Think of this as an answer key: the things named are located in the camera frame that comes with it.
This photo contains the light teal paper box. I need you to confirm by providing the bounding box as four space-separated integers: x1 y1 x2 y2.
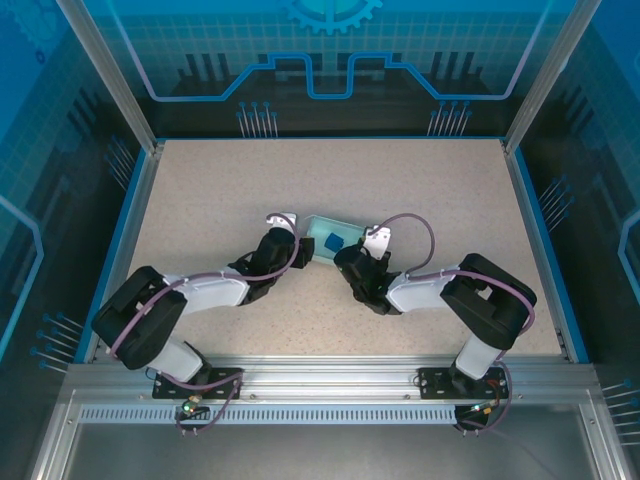
303 213 369 266

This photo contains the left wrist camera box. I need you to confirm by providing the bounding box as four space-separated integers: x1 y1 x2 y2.
263 211 300 232

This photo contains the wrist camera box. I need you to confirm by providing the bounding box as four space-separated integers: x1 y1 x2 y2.
263 211 300 232
361 225 393 262

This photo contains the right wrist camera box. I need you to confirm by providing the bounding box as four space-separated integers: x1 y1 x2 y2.
361 225 393 262

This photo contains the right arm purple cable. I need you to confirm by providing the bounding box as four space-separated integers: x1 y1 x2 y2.
372 213 539 434

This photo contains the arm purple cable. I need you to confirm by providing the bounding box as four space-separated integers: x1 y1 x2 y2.
372 213 539 434
107 212 302 437

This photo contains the aluminium frame beam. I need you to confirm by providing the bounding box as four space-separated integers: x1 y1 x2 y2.
64 355 601 401

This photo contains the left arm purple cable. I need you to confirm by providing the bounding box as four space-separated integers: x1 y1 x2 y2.
107 212 302 437

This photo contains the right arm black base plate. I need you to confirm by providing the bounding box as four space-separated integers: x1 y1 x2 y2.
415 367 511 401

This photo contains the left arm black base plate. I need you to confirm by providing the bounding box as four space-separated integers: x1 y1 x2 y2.
151 367 245 401

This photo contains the slotted cable duct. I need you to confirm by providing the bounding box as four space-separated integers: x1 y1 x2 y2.
78 405 459 426

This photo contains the aluminium side rail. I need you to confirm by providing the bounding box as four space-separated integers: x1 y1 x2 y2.
501 139 576 364
82 142 166 365

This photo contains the cable connector with green light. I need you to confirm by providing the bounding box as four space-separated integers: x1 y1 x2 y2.
467 397 502 419
174 394 211 421

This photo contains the aluminium frame post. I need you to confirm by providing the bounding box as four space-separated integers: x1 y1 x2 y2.
502 0 604 156
54 0 166 156

